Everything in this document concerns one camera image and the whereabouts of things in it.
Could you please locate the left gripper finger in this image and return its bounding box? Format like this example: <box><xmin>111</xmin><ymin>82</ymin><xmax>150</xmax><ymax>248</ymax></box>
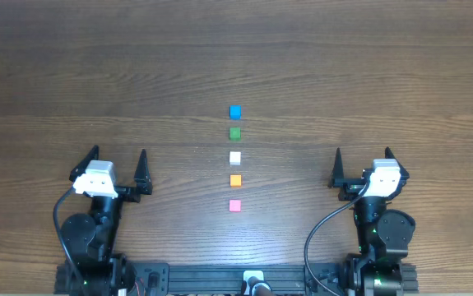
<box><xmin>133</xmin><ymin>148</ymin><xmax>154</xmax><ymax>196</ymax></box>
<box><xmin>69</xmin><ymin>144</ymin><xmax>100</xmax><ymax>183</ymax></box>

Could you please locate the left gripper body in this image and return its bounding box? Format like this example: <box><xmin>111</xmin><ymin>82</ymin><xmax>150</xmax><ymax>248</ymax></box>
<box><xmin>114</xmin><ymin>185</ymin><xmax>143</xmax><ymax>203</ymax></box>

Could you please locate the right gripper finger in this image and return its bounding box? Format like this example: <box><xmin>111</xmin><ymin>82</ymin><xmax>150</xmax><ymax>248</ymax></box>
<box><xmin>384</xmin><ymin>146</ymin><xmax>410</xmax><ymax>184</ymax></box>
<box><xmin>328</xmin><ymin>147</ymin><xmax>346</xmax><ymax>189</ymax></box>

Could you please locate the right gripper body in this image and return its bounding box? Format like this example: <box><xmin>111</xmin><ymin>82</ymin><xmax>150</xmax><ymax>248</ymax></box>
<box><xmin>337</xmin><ymin>177</ymin><xmax>369</xmax><ymax>201</ymax></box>

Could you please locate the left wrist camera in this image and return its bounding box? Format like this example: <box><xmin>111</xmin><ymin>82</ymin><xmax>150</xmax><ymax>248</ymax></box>
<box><xmin>72</xmin><ymin>160</ymin><xmax>118</xmax><ymax>200</ymax></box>

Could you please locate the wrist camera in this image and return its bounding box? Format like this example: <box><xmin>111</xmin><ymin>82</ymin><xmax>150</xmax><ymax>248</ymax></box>
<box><xmin>361</xmin><ymin>159</ymin><xmax>403</xmax><ymax>198</ymax></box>
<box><xmin>72</xmin><ymin>160</ymin><xmax>118</xmax><ymax>200</ymax></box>

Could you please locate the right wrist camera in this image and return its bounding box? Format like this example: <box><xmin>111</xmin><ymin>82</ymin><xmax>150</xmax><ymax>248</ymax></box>
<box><xmin>361</xmin><ymin>159</ymin><xmax>403</xmax><ymax>198</ymax></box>

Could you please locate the mounting rail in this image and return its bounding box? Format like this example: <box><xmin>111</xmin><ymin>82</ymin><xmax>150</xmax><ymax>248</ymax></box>
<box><xmin>54</xmin><ymin>262</ymin><xmax>420</xmax><ymax>296</ymax></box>

